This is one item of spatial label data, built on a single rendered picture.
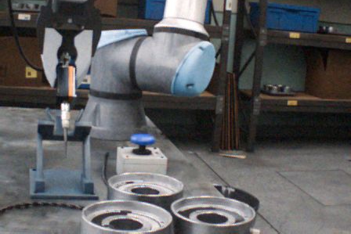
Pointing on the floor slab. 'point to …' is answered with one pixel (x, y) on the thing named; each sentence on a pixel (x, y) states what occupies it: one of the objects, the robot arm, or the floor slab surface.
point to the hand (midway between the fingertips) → (65, 81)
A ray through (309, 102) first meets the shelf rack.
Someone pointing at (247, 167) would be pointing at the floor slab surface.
